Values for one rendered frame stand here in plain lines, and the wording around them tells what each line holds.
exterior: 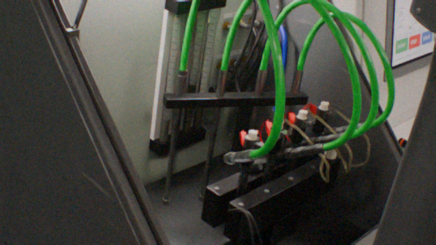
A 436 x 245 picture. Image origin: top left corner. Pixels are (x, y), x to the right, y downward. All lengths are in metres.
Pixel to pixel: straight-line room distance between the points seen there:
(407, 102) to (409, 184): 1.28
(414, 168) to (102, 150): 0.56
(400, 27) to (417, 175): 1.18
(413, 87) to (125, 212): 1.01
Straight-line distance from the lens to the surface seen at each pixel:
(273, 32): 0.87
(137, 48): 1.22
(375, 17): 1.42
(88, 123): 0.87
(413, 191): 0.37
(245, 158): 0.96
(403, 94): 1.62
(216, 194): 1.16
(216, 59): 1.40
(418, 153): 0.37
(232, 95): 1.27
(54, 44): 0.90
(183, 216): 1.33
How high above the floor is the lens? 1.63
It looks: 27 degrees down
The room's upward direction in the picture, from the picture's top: 10 degrees clockwise
